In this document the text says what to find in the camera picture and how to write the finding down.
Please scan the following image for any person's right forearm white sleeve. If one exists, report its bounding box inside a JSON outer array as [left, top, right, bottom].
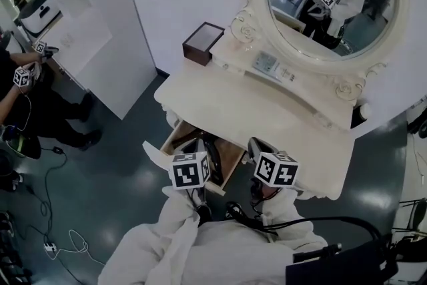
[[259, 185, 330, 250]]

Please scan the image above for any black floor cable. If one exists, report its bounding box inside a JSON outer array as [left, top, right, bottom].
[[25, 148, 87, 285]]

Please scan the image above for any dark brown open box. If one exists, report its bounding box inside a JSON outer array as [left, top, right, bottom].
[[181, 21, 226, 67]]

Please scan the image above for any white floor cable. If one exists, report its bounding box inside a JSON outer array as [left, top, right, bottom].
[[51, 228, 106, 267]]

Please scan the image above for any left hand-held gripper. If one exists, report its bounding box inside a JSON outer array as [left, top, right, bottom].
[[171, 138, 212, 191]]

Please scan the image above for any black bag with yellow stripe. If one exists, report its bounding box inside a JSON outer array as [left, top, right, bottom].
[[0, 125, 42, 160]]

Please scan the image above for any white machine with black top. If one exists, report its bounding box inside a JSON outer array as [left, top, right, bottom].
[[18, 0, 63, 36]]

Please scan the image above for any oval mirror with white frame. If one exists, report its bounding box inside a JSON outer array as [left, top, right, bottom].
[[230, 0, 412, 101]]

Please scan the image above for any wooden drawer with white front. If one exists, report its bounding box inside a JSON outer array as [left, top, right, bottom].
[[142, 119, 248, 197]]

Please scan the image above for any pale printed card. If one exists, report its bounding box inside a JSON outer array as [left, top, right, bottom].
[[251, 50, 297, 84]]

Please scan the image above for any black metal chair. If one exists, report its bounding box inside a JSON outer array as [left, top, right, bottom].
[[392, 198, 427, 246]]

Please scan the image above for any person's left forearm white sleeve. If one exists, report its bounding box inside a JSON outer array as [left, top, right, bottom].
[[156, 186, 208, 246]]

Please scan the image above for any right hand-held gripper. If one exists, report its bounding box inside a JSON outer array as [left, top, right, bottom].
[[247, 137, 300, 190]]

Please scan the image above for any white tall cabinet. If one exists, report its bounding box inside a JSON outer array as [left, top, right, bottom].
[[29, 0, 158, 121]]

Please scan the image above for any person's white top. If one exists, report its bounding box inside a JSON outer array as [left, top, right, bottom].
[[97, 219, 330, 285]]

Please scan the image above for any thick black cable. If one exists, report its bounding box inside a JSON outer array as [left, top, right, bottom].
[[226, 200, 383, 241]]

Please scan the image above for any white ornate dressing table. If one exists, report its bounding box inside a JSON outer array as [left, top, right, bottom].
[[153, 26, 365, 201]]

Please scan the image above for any person's black shoe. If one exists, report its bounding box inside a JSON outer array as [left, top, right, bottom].
[[195, 204, 214, 228]]

